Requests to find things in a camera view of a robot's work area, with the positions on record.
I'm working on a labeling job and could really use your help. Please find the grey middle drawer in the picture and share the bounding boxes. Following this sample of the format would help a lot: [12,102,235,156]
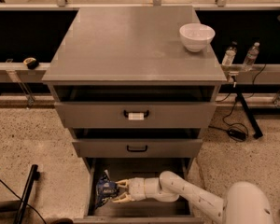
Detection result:
[73,128,203,158]

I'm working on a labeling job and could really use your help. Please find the metal rail frame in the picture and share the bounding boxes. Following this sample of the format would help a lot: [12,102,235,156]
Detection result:
[0,0,280,108]

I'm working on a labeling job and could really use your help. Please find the left clear water bottle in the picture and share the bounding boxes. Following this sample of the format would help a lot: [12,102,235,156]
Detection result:
[221,41,237,69]

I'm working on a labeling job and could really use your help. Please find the grey bottom drawer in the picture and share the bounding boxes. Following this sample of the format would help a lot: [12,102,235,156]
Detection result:
[74,158,204,224]

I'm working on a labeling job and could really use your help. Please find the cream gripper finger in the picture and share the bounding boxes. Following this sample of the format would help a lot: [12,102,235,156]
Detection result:
[112,192,134,203]
[116,179,130,189]

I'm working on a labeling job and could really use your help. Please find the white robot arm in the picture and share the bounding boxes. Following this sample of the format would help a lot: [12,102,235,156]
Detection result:
[112,171,274,224]

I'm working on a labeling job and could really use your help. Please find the black power adapter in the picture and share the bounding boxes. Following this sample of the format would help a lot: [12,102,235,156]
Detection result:
[227,128,246,141]

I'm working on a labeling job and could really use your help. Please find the clear water bottle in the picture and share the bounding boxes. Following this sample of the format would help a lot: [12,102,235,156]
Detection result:
[221,41,237,69]
[243,42,259,71]

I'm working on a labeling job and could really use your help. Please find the grey drawer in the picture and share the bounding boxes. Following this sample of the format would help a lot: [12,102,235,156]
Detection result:
[74,158,204,224]
[55,85,216,129]
[73,128,203,158]

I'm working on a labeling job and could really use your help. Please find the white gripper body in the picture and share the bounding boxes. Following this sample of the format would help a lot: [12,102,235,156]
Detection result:
[128,177,161,201]

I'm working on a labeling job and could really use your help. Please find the black bar lower left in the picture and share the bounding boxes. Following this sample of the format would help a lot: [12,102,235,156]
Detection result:
[13,164,40,224]

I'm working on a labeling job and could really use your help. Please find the grey top drawer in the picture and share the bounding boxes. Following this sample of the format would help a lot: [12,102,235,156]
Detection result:
[55,85,216,129]

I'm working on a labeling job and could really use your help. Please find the grey drawer cabinet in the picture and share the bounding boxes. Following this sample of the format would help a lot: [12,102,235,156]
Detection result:
[41,5,228,224]

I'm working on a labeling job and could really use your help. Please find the blue chip bag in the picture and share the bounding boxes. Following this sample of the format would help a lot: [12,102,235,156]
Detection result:
[95,170,119,208]

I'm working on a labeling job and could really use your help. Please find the right clear water bottle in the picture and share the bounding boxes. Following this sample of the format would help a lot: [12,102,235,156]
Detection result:
[243,42,259,71]

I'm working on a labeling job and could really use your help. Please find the black stand leg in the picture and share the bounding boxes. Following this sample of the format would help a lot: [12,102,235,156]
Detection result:
[234,87,263,139]

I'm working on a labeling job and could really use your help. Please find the white bowl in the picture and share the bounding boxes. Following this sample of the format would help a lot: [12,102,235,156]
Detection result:
[179,23,216,52]

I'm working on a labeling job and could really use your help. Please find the yellow black tape measure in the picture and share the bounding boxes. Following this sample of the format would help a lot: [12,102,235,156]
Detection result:
[23,57,39,70]

